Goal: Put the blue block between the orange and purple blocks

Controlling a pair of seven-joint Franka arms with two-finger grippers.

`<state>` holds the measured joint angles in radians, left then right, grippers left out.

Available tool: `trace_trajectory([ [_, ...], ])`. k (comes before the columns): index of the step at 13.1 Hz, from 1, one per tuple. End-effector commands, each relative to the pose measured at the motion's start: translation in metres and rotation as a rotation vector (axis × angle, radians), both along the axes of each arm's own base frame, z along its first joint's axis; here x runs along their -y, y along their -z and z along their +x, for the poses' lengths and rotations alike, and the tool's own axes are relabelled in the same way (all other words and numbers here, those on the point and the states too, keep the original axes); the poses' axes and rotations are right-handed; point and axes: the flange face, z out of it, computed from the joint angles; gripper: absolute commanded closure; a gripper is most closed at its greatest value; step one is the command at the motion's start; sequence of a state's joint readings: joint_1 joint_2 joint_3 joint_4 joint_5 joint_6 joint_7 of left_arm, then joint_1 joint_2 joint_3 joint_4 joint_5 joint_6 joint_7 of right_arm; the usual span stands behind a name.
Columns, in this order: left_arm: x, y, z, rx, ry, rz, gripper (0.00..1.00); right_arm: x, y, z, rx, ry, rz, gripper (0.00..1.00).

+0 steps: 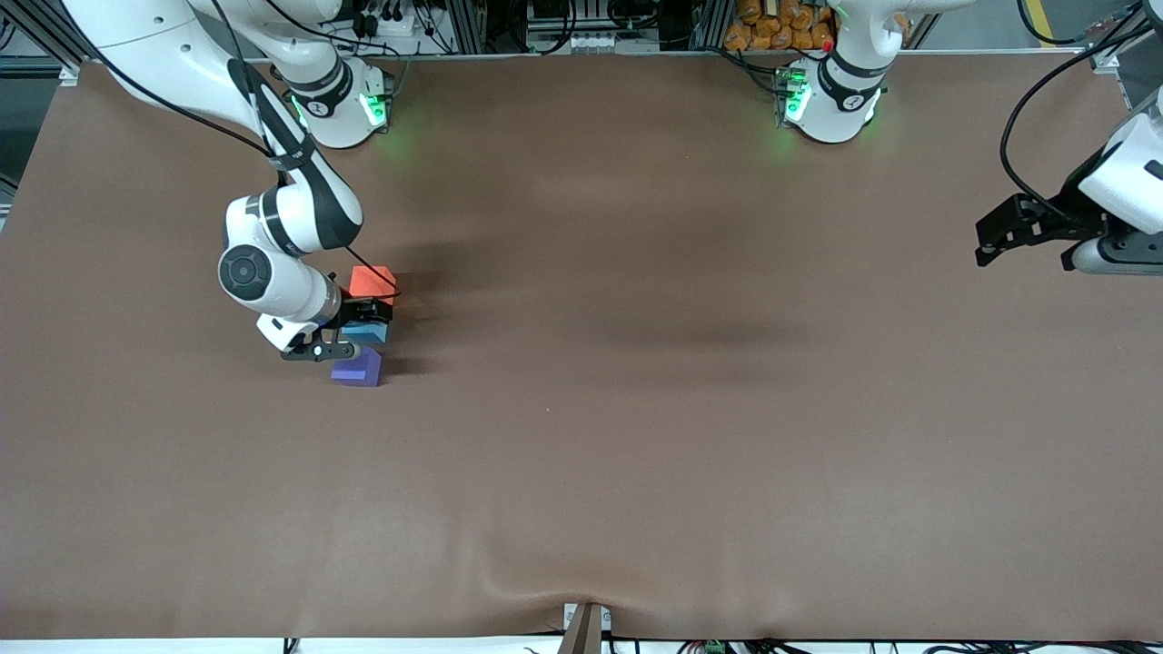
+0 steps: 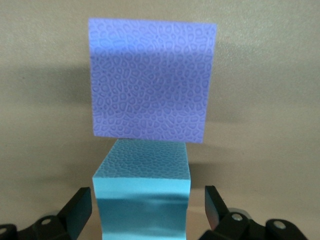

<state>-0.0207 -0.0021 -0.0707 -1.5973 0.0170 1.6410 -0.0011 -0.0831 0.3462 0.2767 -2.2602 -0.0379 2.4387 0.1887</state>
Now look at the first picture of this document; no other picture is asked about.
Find orange foam block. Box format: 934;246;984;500
349;265;399;303

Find purple foam block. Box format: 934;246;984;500
331;348;383;389

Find white terminal block row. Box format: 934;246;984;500
527;27;637;54

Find white power strip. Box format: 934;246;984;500
350;0;448;39

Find brown table cover mat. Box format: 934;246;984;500
0;50;1163;641

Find orange bagged items pile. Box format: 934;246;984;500
724;0;837;52

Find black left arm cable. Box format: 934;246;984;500
999;0;1163;219

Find aluminium frame profile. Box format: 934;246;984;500
1086;0;1163;74
0;0;92;83

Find aluminium frame post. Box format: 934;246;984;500
442;0;496;55
688;0;735;51

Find grey mounting bracket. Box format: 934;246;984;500
559;601;611;654

